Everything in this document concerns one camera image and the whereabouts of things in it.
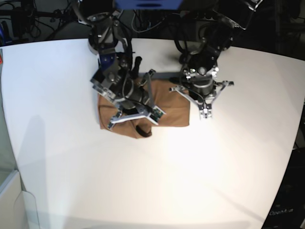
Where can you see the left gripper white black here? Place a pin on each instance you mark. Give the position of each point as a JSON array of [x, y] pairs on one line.
[[200, 92]]

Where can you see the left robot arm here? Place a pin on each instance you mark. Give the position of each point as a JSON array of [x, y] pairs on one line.
[[232, 16]]

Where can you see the white bin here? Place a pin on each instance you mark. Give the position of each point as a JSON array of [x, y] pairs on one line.
[[18, 208]]

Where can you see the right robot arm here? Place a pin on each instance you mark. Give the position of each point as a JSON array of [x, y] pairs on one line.
[[117, 78]]

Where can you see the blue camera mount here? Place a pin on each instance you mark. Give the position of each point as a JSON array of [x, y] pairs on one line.
[[148, 4]]

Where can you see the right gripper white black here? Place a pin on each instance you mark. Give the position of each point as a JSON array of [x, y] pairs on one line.
[[135, 101]]

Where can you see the black OpenArm base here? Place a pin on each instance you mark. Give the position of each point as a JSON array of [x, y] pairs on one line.
[[288, 208]]

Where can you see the brown T-shirt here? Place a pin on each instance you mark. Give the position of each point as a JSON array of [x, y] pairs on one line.
[[177, 110]]

